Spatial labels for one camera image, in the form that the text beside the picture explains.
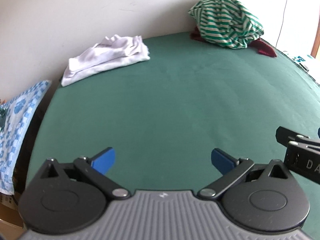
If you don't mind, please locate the black wall cable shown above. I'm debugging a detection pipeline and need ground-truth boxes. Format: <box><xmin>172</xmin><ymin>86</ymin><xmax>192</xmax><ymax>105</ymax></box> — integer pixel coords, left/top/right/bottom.
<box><xmin>274</xmin><ymin>0</ymin><xmax>289</xmax><ymax>48</ymax></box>

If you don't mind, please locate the green striped shirt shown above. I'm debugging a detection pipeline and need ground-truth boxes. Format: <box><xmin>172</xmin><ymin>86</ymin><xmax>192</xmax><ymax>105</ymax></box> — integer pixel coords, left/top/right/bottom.
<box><xmin>189</xmin><ymin>0</ymin><xmax>265</xmax><ymax>50</ymax></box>

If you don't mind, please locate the blue white patterned cloth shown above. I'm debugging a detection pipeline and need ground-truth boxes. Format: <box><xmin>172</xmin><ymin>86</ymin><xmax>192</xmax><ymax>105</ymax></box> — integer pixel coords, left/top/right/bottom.
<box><xmin>0</xmin><ymin>80</ymin><xmax>52</xmax><ymax>195</ymax></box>

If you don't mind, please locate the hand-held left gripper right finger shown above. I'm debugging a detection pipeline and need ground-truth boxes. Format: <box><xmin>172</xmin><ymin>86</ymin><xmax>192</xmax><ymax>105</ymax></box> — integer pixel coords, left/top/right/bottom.
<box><xmin>197</xmin><ymin>148</ymin><xmax>292</xmax><ymax>201</ymax></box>

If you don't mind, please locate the green table cloth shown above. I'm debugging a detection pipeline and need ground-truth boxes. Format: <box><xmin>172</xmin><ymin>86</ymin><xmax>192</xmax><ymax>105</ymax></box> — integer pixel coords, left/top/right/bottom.
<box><xmin>25</xmin><ymin>31</ymin><xmax>320</xmax><ymax>233</ymax></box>

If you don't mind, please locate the wooden window frame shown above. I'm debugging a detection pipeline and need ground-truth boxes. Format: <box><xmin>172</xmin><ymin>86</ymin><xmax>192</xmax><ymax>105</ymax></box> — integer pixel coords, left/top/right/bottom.
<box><xmin>311</xmin><ymin>27</ymin><xmax>320</xmax><ymax>58</ymax></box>

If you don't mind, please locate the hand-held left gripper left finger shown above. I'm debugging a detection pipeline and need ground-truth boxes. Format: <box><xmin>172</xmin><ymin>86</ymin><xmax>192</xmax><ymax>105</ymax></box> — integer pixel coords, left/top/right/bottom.
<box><xmin>37</xmin><ymin>147</ymin><xmax>132</xmax><ymax>202</ymax></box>

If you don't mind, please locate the white folded garment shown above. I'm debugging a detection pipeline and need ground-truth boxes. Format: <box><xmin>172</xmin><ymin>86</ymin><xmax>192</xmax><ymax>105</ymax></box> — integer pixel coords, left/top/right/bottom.
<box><xmin>61</xmin><ymin>35</ymin><xmax>150</xmax><ymax>87</ymax></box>

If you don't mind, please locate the dark red garment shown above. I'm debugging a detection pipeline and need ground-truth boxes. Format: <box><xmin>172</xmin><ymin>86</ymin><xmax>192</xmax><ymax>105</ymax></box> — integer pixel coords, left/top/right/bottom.
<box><xmin>190</xmin><ymin>26</ymin><xmax>277</xmax><ymax>57</ymax></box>

